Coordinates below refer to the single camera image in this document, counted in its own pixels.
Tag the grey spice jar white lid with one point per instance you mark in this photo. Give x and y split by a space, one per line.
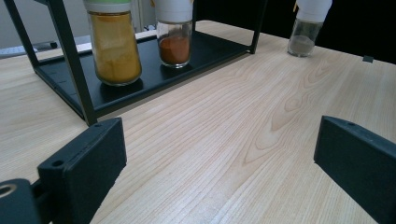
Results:
305 34

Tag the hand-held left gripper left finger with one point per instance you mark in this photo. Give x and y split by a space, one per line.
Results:
87 161

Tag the black metal two-tier rack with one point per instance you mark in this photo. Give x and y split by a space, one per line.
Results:
174 65

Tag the yellow spice jar green lid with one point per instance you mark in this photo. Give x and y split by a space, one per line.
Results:
115 49

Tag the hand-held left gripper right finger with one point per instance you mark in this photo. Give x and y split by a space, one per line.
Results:
358 161

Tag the small dark square tab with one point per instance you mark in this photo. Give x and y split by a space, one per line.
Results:
368 58

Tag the red spice jar white lid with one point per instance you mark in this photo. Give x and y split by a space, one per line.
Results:
174 40

